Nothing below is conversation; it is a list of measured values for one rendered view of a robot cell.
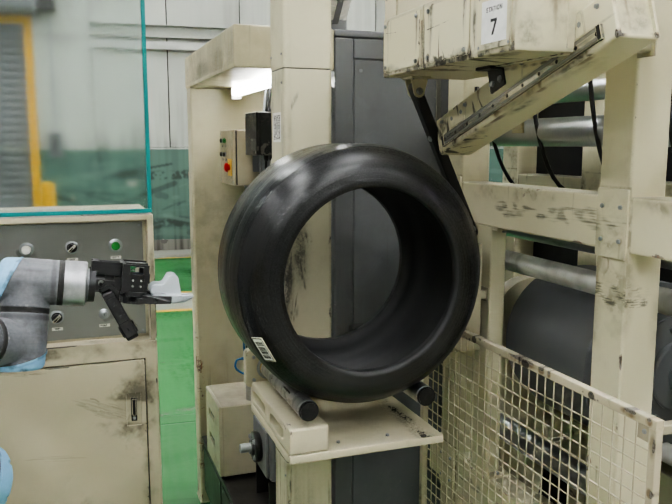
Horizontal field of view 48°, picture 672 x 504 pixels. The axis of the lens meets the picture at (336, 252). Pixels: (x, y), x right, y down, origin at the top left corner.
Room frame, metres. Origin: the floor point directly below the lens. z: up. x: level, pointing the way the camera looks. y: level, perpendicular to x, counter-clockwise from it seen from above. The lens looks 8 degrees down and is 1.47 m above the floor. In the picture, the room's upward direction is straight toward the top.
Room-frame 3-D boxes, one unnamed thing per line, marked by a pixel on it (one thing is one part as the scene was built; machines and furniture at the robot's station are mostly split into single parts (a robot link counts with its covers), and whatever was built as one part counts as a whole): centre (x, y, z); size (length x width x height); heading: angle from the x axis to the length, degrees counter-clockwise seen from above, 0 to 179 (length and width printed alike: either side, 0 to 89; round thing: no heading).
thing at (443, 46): (1.73, -0.34, 1.71); 0.61 x 0.25 x 0.15; 20
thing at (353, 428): (1.75, -0.01, 0.80); 0.37 x 0.36 x 0.02; 110
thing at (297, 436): (1.70, 0.12, 0.83); 0.36 x 0.09 x 0.06; 20
